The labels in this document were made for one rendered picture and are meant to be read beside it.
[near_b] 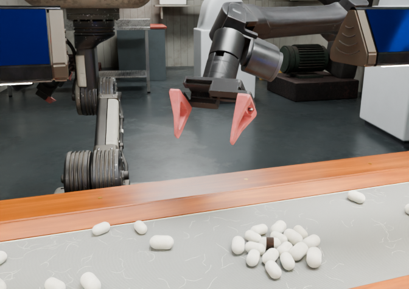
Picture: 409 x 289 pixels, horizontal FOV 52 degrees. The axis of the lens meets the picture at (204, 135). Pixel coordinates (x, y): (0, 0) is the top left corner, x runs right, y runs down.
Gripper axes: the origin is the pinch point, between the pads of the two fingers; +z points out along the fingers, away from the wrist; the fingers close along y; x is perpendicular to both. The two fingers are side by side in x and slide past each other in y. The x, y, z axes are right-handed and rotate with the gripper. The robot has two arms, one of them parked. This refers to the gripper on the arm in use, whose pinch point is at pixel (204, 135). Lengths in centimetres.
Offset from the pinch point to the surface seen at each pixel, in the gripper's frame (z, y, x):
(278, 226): 10.3, -12.6, -11.2
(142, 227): 15.9, 9.0, -5.2
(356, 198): -0.4, -24.4, -25.4
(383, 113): -159, -41, -300
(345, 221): 5.8, -23.0, -19.8
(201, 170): -56, 80, -212
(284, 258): 16.2, -15.4, -4.6
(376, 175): -9.0, -28.1, -34.8
